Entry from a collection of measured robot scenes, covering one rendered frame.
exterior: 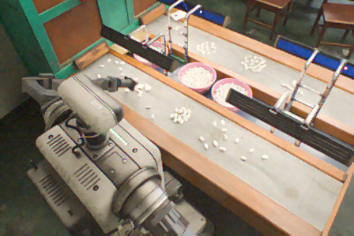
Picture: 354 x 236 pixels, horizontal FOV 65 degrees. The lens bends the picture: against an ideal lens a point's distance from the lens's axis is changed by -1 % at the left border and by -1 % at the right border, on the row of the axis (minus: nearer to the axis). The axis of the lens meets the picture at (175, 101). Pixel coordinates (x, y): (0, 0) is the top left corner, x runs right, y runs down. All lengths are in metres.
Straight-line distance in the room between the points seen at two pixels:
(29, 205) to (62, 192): 1.71
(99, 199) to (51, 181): 0.19
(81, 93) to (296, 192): 1.23
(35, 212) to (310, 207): 1.92
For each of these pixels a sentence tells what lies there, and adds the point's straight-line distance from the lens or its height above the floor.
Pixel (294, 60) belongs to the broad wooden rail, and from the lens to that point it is 2.27.
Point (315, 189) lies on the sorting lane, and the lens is 1.68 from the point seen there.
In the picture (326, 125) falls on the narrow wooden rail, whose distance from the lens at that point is 1.95.
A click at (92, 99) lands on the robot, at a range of 0.71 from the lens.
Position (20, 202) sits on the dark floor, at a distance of 2.64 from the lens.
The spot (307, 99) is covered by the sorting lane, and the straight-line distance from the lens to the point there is 2.05.
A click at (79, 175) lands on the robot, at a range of 0.82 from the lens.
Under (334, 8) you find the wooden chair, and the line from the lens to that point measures 3.70.
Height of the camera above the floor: 2.14
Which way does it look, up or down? 49 degrees down
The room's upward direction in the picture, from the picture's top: 2 degrees counter-clockwise
